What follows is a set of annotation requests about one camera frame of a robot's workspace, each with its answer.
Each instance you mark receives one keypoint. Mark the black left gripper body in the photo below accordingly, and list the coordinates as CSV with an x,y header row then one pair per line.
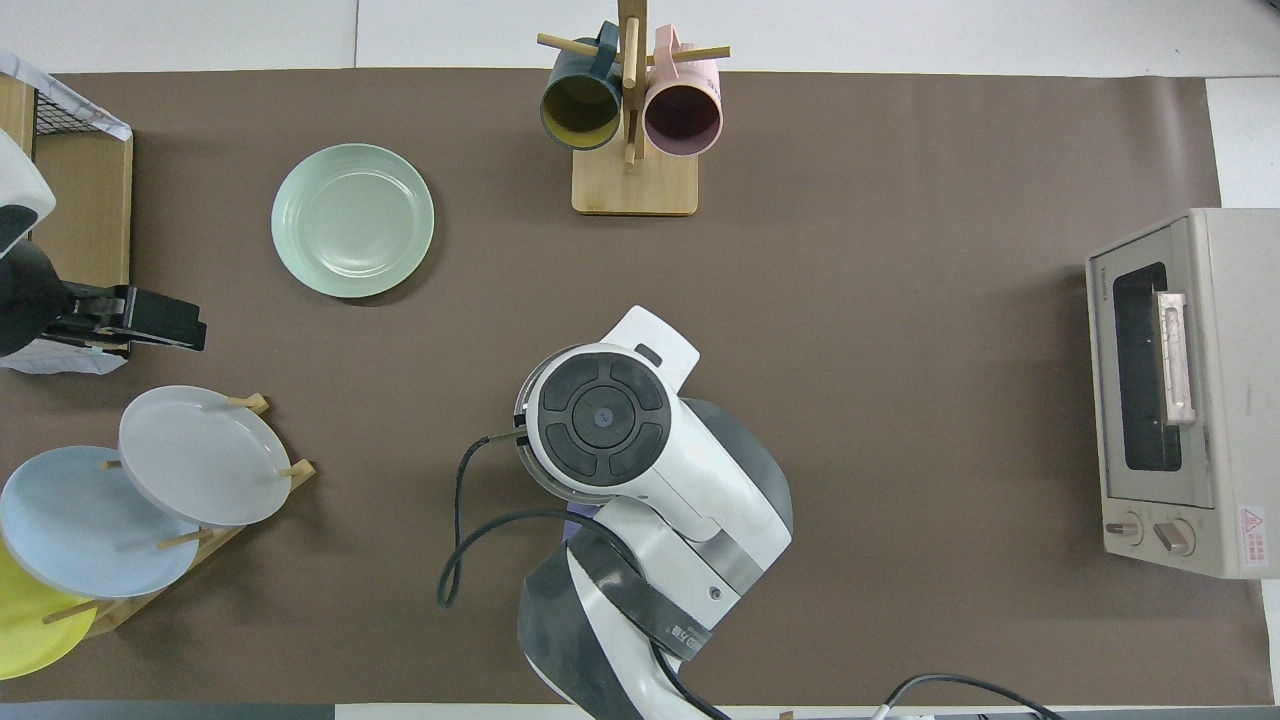
x,y
40,300

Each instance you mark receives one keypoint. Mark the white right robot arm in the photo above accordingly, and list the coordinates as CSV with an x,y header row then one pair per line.
x,y
640,480

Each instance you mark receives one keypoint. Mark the light grey plate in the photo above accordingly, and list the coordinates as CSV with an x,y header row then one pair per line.
x,y
205,455

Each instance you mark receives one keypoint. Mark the wooden plate rack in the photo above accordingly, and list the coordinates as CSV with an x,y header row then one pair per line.
x,y
300,468

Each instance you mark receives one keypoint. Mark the light blue plate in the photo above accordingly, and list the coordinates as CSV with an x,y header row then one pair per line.
x,y
80,525

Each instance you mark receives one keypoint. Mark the pale green plate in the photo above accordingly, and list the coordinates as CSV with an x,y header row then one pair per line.
x,y
352,220

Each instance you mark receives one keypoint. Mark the yellow plate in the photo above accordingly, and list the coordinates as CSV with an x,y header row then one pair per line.
x,y
30,620

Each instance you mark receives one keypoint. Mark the dark wooden board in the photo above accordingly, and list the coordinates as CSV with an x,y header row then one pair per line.
x,y
90,210

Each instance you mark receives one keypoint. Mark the light wooden board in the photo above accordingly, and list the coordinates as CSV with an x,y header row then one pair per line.
x,y
15,115

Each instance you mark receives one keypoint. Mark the white checked cloth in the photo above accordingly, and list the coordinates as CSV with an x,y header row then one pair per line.
x,y
80,108

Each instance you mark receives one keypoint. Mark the dark teal mug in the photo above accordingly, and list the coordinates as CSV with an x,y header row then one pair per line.
x,y
580,110

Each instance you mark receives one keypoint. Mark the wooden mug tree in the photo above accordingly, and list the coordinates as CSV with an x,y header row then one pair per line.
x,y
635,185

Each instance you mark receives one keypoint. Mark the pink ribbed mug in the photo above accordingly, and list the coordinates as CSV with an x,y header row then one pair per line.
x,y
682,120

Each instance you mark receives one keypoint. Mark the brown table mat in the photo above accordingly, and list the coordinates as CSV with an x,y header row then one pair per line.
x,y
900,250

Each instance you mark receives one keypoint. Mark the beige toaster oven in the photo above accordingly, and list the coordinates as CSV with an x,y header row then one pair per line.
x,y
1230,400

